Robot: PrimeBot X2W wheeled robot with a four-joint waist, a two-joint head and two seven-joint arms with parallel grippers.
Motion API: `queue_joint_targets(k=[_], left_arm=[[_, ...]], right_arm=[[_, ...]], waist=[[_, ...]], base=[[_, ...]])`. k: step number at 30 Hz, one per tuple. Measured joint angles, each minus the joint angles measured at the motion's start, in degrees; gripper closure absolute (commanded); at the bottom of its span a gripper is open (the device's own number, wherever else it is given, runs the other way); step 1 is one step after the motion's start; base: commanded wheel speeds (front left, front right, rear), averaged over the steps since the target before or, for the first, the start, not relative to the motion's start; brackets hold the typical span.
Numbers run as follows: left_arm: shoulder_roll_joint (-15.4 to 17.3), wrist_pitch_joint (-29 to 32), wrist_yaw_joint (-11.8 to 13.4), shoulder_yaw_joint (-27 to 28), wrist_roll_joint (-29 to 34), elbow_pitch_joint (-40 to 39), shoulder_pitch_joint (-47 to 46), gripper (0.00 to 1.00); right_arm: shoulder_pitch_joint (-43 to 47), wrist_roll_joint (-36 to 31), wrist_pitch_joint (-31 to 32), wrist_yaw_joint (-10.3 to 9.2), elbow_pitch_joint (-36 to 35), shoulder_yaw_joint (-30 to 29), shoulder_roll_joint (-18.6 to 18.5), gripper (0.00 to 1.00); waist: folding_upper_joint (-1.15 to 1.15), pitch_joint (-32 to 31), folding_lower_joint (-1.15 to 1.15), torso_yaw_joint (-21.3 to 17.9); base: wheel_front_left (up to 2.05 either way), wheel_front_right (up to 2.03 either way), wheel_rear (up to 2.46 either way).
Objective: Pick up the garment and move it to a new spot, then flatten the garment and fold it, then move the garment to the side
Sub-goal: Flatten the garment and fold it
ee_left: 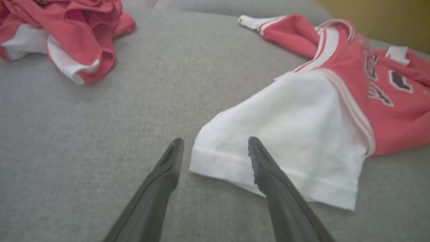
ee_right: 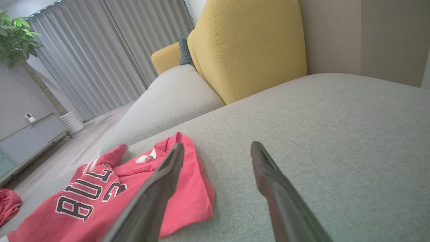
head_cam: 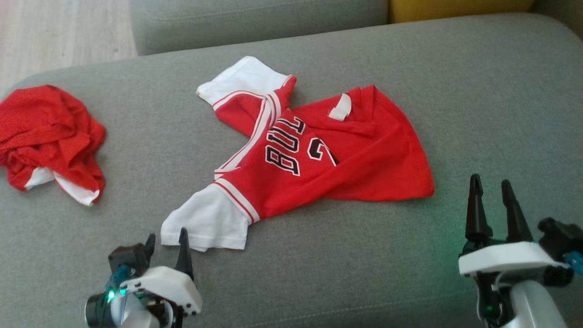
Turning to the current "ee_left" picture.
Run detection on yellow sofa cushion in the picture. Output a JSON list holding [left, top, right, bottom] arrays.
[[316, 0, 430, 54]]

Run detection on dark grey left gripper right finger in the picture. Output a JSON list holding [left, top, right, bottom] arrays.
[[248, 137, 335, 242]]

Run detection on grey fabric sofa seat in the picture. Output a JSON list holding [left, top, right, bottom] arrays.
[[0, 7, 430, 242]]

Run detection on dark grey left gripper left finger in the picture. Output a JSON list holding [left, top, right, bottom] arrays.
[[102, 138, 184, 242]]

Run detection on red shorts with white stripes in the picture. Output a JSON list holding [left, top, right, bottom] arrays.
[[0, 0, 136, 84]]

